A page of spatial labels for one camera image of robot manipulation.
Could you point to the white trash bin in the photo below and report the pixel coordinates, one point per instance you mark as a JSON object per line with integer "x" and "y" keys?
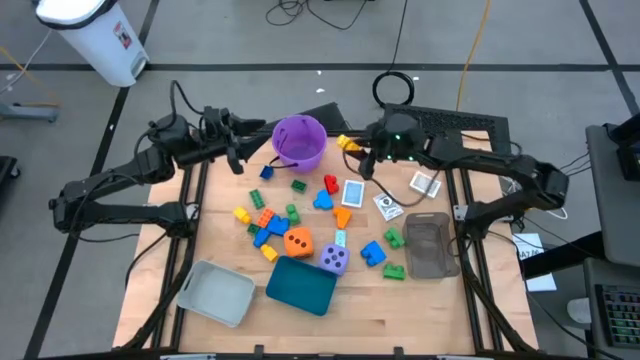
{"x": 100, "y": 45}

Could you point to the small dark green block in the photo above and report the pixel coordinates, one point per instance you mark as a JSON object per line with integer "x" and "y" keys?
{"x": 253, "y": 229}

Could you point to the orange wedge toy block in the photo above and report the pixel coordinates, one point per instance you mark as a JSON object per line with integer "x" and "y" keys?
{"x": 342, "y": 216}

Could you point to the green big-stud toy block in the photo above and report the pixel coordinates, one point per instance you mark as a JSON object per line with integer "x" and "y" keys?
{"x": 293, "y": 215}

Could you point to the large blue toy block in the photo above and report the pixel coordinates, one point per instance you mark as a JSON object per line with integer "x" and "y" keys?
{"x": 373, "y": 253}

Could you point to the purple foam die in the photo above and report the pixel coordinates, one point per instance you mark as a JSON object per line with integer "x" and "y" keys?
{"x": 334, "y": 259}

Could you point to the orange studded toy block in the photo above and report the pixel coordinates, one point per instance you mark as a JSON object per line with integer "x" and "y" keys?
{"x": 265, "y": 218}

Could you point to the grey desk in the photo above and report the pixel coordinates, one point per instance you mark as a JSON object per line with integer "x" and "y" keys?
{"x": 592, "y": 280}
{"x": 615, "y": 215}

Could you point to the orange foam die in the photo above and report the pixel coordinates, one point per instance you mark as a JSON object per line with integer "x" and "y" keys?
{"x": 299, "y": 243}

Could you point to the light blue rounded block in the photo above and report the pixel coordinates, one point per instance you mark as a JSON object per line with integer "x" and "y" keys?
{"x": 323, "y": 200}

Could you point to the keyboard with coloured keys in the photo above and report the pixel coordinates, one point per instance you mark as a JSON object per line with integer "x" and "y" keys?
{"x": 620, "y": 315}

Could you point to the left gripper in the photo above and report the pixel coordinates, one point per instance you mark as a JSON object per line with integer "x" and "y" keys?
{"x": 217, "y": 132}

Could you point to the black desk leg bar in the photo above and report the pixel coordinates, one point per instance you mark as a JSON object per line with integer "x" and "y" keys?
{"x": 560, "y": 257}

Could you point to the small dark blue block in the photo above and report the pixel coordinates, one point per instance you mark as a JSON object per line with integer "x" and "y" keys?
{"x": 266, "y": 172}

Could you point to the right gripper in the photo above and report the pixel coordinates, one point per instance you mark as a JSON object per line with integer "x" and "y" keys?
{"x": 397, "y": 137}

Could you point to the light grey plastic bin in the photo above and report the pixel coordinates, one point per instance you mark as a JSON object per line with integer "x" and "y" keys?
{"x": 216, "y": 294}

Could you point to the grey metal mounting bracket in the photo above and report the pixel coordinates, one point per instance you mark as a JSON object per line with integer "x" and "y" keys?
{"x": 460, "y": 211}

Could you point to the black caster foot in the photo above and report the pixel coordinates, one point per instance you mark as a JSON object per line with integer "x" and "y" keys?
{"x": 7, "y": 167}

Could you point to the grey oval mouse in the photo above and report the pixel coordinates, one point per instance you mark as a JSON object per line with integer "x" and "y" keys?
{"x": 580, "y": 311}

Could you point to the black desk device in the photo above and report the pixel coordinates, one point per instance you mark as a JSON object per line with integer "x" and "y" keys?
{"x": 627, "y": 155}

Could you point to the red toy block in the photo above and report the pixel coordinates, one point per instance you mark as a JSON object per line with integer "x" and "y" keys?
{"x": 331, "y": 184}

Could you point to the white paper sheet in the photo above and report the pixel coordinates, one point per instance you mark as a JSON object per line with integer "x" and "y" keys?
{"x": 530, "y": 245}

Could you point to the white card box black emblem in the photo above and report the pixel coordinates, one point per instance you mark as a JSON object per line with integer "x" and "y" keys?
{"x": 388, "y": 206}

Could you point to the smoky transparent plastic bin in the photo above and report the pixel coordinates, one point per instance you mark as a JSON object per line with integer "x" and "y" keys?
{"x": 430, "y": 247}

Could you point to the pale cyan toy block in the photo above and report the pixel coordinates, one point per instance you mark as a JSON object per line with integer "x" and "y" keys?
{"x": 340, "y": 238}

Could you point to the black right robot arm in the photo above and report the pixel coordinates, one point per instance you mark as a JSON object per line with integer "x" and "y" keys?
{"x": 500, "y": 162}

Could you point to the grey stand base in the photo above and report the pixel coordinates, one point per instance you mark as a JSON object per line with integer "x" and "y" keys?
{"x": 30, "y": 112}

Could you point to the black table edge clamp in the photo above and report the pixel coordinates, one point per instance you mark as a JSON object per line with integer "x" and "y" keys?
{"x": 398, "y": 352}
{"x": 258, "y": 351}

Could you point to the purple plastic bucket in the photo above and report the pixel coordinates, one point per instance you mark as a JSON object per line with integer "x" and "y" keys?
{"x": 300, "y": 145}

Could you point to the yellow toy block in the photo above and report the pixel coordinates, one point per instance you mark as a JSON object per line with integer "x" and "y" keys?
{"x": 269, "y": 253}
{"x": 346, "y": 142}
{"x": 242, "y": 215}

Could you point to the dark green toy block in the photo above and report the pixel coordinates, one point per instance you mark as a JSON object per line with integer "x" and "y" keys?
{"x": 299, "y": 186}

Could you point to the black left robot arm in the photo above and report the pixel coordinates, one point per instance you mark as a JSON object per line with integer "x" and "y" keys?
{"x": 150, "y": 167}

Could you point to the teal plastic bin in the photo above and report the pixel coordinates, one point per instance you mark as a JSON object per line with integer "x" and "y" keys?
{"x": 300, "y": 286}

